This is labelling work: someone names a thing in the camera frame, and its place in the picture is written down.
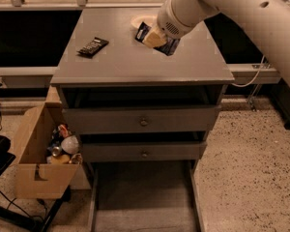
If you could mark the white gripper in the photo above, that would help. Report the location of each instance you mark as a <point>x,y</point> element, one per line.
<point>169,23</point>

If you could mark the dark blue rxbar wrapper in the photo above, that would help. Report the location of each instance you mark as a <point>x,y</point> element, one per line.
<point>168,46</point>

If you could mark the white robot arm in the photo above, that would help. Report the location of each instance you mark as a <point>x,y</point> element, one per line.
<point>265,22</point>

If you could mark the grey wooden drawer cabinet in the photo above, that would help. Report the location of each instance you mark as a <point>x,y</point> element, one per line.
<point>127,74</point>

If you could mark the dark snack bar on counter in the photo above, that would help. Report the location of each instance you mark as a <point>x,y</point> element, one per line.
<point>93,47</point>

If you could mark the grey top drawer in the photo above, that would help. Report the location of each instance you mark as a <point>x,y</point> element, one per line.
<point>141,120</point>

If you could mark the grey middle drawer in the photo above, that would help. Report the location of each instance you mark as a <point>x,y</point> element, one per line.
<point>108,152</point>

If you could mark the grey open bottom drawer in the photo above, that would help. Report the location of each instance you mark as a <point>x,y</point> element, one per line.
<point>144,196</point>

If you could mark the white paper bowl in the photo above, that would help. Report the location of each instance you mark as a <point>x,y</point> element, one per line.
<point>148,19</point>

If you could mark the red blue packet in box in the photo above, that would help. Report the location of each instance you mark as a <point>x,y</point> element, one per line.
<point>64,131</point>

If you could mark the white round object in box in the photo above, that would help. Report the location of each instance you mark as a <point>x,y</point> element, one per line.
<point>70,145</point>

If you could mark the dark cabinet at right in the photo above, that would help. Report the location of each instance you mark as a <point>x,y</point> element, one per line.
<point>281,97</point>

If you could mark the metal can in box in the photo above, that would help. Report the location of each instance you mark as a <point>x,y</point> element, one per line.
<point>56,151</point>

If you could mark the yellow item in box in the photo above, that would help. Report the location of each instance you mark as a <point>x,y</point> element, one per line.
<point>62,159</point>

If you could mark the cardboard box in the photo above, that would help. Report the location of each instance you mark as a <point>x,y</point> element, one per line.
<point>35,178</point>

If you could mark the metal railing frame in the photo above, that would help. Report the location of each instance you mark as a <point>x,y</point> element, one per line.
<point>33,39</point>

